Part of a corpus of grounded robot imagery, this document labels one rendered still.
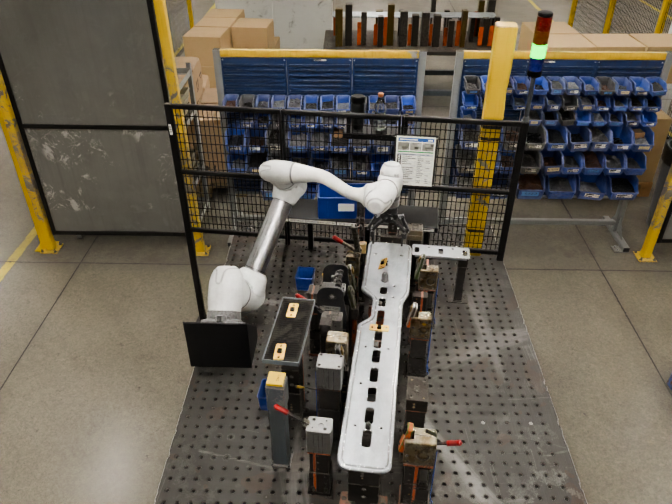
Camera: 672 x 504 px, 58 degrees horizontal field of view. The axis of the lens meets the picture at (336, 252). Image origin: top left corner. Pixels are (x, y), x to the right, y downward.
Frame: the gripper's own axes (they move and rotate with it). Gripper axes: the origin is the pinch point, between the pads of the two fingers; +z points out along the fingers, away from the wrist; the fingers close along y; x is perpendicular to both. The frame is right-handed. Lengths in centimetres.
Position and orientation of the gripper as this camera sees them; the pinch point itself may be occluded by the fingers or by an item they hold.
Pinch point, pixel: (387, 241)
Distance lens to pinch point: 291.3
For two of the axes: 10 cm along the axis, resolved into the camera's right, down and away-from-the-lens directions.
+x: 1.3, -5.6, 8.1
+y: 9.9, 0.7, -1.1
